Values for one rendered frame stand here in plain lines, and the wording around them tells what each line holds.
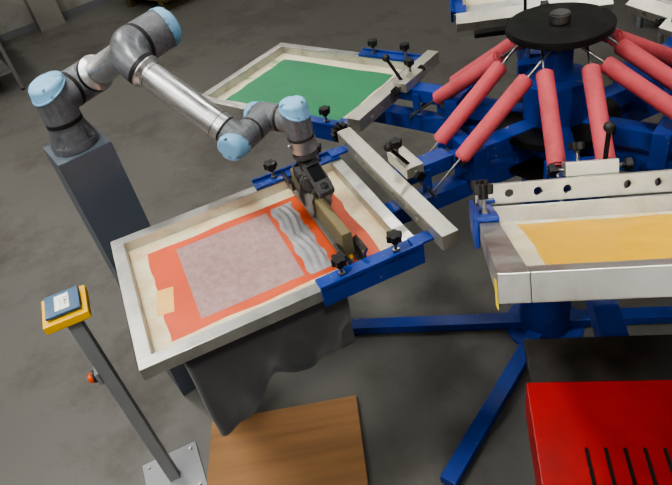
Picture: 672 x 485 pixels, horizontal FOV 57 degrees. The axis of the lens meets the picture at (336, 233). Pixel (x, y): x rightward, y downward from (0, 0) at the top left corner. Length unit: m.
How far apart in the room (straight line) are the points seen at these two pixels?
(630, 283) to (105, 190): 1.75
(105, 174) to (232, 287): 0.67
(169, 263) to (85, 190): 0.43
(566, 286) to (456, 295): 2.16
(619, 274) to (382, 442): 1.79
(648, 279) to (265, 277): 1.16
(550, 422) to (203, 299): 0.98
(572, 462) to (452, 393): 1.46
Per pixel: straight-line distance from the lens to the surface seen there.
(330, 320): 1.78
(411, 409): 2.53
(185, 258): 1.90
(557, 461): 1.14
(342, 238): 1.64
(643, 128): 2.08
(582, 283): 0.77
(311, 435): 2.51
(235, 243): 1.89
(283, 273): 1.73
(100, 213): 2.22
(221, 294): 1.73
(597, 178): 1.59
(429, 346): 2.71
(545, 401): 1.20
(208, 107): 1.66
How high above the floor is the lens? 2.08
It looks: 38 degrees down
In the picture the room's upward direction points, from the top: 13 degrees counter-clockwise
